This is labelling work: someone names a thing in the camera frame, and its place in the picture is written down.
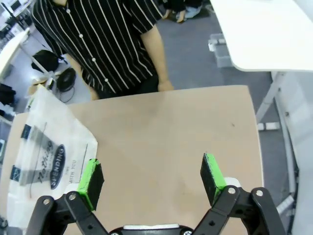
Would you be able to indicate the large white table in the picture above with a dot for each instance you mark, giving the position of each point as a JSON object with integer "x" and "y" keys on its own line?
{"x": 264, "y": 31}

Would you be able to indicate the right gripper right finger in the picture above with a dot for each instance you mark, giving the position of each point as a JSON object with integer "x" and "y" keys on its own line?
{"x": 210, "y": 176}

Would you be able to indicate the person's right forearm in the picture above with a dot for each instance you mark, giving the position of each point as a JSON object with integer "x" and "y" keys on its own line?
{"x": 80, "y": 71}

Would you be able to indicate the small white table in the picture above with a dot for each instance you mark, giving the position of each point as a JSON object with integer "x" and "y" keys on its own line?
{"x": 12, "y": 51}

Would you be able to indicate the clear plastic storage bins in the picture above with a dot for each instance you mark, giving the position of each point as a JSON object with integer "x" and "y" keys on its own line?
{"x": 220, "y": 51}

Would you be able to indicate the person in striped black shirt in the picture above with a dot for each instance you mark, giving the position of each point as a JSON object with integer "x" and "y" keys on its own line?
{"x": 102, "y": 36}

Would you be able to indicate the black round fan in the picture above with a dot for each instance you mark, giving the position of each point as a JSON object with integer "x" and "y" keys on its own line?
{"x": 66, "y": 79}

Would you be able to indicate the black bag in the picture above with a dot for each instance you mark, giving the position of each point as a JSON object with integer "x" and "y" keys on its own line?
{"x": 6, "y": 94}

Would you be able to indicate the clear plastic shopping bag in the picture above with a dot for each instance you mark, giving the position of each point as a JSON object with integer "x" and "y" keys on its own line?
{"x": 49, "y": 127}

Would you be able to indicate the black backpack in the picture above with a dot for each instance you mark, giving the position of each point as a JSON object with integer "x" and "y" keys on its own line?
{"x": 45, "y": 60}

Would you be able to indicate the person's left hand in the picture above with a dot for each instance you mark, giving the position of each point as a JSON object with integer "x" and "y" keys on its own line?
{"x": 165, "y": 86}

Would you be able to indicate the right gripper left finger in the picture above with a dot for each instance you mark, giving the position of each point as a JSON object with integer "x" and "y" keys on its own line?
{"x": 94, "y": 178}

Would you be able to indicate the person's left forearm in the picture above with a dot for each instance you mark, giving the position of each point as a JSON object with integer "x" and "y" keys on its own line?
{"x": 156, "y": 56}

